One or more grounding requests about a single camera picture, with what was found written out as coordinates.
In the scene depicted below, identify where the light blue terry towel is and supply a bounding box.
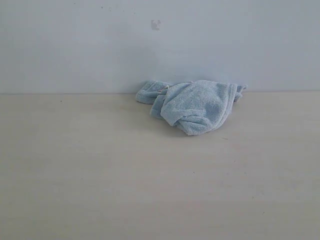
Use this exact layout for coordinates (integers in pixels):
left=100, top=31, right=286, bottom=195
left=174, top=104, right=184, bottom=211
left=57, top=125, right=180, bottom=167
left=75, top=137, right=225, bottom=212
left=135, top=80, right=247, bottom=136

